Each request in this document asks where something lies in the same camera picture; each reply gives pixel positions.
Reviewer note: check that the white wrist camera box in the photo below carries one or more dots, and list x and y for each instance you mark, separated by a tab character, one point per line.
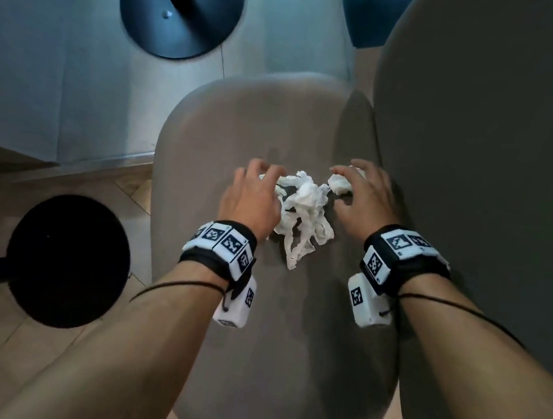
367	307
238	307

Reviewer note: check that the pile of white tissues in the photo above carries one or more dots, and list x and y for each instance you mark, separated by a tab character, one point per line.
302	200

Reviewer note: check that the dark blue round table base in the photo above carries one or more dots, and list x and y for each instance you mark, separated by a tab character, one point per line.
178	26

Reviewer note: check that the person's left forearm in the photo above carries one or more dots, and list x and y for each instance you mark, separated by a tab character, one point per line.
115	362

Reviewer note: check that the black round table base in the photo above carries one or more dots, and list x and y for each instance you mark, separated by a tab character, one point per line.
66	262

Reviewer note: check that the blue sofa bench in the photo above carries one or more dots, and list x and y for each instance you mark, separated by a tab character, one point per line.
373	14

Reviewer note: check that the person's right forearm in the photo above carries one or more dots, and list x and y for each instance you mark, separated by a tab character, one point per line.
475	388

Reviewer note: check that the metal floor edge strip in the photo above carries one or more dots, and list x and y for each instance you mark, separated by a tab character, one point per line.
108	160

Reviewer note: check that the person's left hand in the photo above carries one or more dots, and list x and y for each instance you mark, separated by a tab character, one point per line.
253	199

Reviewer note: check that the person's right hand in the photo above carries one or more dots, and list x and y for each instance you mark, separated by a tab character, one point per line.
372	203

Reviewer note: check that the grey upholstered chair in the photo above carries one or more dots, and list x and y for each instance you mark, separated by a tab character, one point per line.
291	343

